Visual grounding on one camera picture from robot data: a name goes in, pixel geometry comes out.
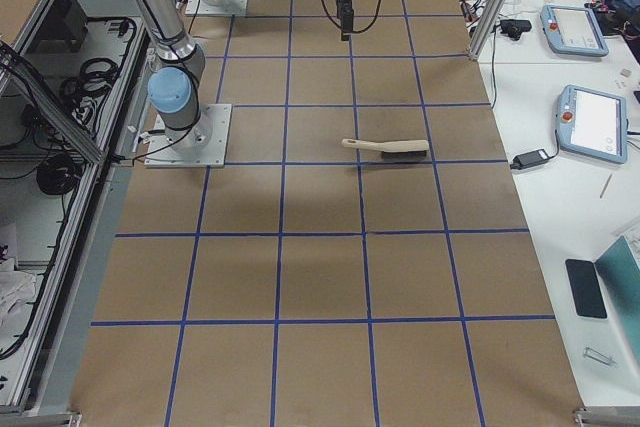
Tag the far blue teach pendant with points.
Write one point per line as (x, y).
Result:
(573, 31)

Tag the white crumpled cloth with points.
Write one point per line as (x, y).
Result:
(17, 288)

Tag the black smartphone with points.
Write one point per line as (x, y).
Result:
(585, 289)

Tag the blue teach pendant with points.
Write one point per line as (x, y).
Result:
(573, 31)
(592, 123)

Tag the near blue teach pendant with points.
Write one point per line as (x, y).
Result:
(592, 123)

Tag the black power adapter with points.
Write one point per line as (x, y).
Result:
(531, 159)

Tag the beige hand brush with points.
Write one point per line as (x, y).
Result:
(391, 150)

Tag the teal notebook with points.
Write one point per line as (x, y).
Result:
(619, 268)

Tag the black webcam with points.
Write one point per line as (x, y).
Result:
(514, 28)

